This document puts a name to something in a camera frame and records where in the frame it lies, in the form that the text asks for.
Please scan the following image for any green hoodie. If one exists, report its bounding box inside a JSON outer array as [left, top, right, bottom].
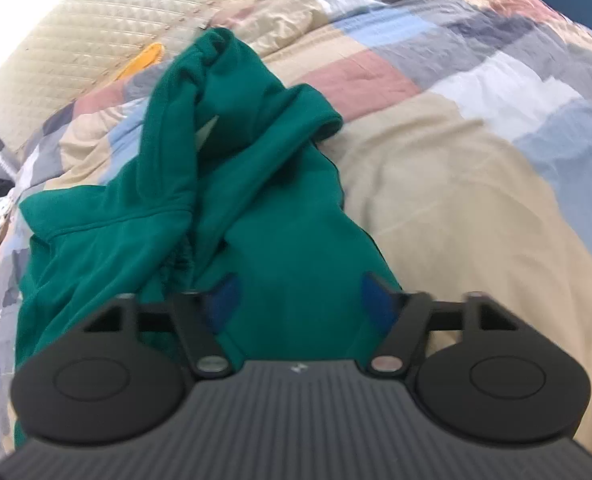
[[14, 27, 407, 451]]

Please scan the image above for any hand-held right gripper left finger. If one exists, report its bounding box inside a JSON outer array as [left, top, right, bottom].
[[80, 272, 241, 378]]

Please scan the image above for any yellow pillow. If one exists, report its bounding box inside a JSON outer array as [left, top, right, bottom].
[[113, 42, 165, 81]]

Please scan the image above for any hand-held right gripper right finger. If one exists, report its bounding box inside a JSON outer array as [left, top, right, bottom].
[[360, 271, 519, 376]]

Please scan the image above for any cream quilted headboard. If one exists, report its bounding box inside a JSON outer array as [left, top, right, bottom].
[[0, 0, 341, 161]]

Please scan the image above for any patchwork quilt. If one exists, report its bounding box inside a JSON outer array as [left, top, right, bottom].
[[0, 0, 592, 461]]

